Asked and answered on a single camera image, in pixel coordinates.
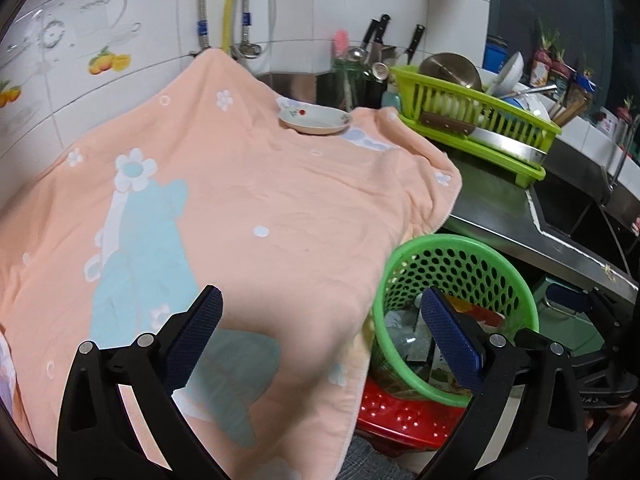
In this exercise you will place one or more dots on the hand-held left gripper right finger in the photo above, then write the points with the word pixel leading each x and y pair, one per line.
pixel 450 340

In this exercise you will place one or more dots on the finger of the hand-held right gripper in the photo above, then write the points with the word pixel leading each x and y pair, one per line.
pixel 530 338
pixel 565 299

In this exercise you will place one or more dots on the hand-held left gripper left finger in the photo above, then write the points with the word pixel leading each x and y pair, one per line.
pixel 195 332

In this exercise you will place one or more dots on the green perforated plastic basket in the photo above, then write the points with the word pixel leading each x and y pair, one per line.
pixel 450 270

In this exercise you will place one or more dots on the steel sink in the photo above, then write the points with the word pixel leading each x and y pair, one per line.
pixel 570 210

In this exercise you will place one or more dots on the red plastic stool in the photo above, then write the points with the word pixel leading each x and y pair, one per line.
pixel 400 415

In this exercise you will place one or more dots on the person's plaid trousers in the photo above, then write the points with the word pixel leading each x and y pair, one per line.
pixel 375 460

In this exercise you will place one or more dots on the steel faucet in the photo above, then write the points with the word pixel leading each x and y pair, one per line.
pixel 622 155

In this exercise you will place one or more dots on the peach flower print blanket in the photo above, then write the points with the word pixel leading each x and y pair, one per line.
pixel 250 185

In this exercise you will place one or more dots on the green plastic dish rack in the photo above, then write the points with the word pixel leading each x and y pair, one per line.
pixel 500 125

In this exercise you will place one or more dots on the bundle of chopsticks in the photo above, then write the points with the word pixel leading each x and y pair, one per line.
pixel 567 111

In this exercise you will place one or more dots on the white lilac cloth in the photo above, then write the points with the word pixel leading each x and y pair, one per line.
pixel 6 370

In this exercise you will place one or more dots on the white ceramic bowl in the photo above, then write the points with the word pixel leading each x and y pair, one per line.
pixel 510 72

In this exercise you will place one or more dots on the white flower print plate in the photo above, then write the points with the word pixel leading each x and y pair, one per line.
pixel 315 120

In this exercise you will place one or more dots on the light blue soap bottle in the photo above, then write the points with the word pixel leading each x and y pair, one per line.
pixel 391 96

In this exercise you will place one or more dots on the blue plastic container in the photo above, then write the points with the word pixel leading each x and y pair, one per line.
pixel 495 57

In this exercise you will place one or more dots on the steel bowl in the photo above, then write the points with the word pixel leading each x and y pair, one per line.
pixel 450 70

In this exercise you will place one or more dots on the green utensil holder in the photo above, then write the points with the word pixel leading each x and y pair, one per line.
pixel 347 85

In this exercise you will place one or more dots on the steel water valve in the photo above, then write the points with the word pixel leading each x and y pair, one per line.
pixel 248 50

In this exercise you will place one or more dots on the steel ladle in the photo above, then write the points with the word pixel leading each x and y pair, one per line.
pixel 355 53

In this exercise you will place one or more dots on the pink brush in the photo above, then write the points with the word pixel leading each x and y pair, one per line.
pixel 341 42

